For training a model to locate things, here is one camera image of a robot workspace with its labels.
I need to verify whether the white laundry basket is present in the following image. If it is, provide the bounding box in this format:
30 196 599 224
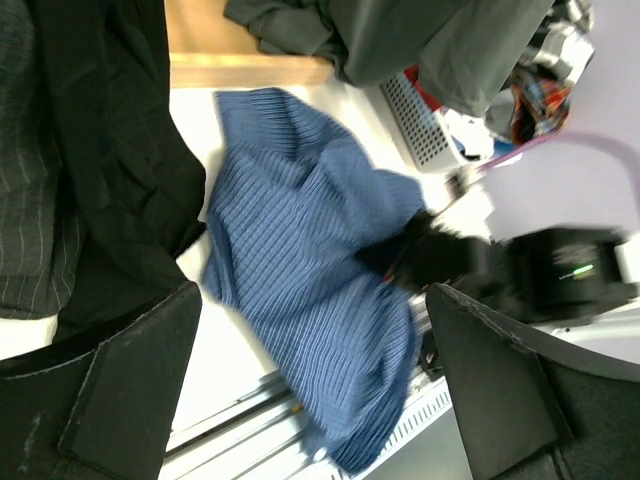
381 73 472 174

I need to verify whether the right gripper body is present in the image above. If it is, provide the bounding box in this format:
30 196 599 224
359 210 494 295

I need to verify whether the dark green shirt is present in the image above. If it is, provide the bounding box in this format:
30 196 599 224
224 0 551 117

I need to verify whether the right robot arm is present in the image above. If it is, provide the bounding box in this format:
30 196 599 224
356 210 639 324

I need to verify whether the black white checked shirt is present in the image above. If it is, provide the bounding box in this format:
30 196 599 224
518 0 595 87

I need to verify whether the aluminium rail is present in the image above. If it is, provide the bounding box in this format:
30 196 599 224
159 299 451 480

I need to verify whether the red plaid shirt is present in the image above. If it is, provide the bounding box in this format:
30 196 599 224
508 67 571 146

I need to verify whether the grey pinstriped shirt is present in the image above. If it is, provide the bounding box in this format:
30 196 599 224
1 1 86 320

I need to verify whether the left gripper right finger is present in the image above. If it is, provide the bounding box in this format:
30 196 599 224
426 284 639 479

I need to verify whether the blue checked shirt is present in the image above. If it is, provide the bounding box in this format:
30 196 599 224
203 88 424 474

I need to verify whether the wooden clothes rack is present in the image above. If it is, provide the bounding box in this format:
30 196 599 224
165 0 333 88

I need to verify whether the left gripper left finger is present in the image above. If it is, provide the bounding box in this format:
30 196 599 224
1 282 202 479

